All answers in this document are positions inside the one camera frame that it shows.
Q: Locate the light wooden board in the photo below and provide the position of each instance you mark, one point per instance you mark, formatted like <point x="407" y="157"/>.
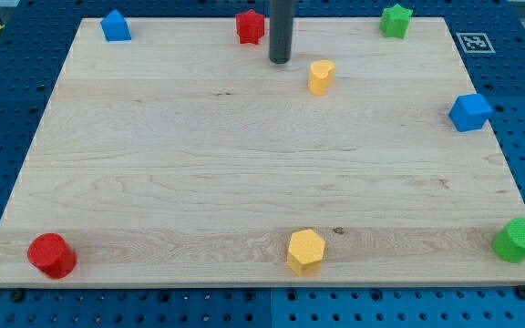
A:
<point x="183" y="158"/>

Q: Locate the yellow hexagon block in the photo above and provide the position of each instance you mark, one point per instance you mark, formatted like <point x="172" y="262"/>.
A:
<point x="305" y="252"/>

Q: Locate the yellow heart block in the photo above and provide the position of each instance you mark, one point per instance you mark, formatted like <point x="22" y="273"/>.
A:
<point x="321" y="76"/>

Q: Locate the red star block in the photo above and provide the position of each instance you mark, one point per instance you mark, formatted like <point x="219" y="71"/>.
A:
<point x="250" y="27"/>

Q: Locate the green star block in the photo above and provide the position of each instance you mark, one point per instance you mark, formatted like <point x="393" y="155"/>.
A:
<point x="395" y="20"/>

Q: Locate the blue pentagon block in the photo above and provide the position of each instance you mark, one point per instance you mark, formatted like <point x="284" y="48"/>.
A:
<point x="115" y="27"/>

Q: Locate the blue cube block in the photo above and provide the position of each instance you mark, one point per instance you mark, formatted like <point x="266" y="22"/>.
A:
<point x="470" y="112"/>

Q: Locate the red cylinder block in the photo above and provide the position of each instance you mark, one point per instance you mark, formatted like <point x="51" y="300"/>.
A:
<point x="52" y="255"/>

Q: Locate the white fiducial marker tag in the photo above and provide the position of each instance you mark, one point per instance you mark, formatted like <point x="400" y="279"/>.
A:
<point x="475" y="43"/>

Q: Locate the green cylinder block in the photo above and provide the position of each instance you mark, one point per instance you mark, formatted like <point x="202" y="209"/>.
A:
<point x="509" y="242"/>

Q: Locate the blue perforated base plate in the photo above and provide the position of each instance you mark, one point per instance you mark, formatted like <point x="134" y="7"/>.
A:
<point x="33" y="46"/>

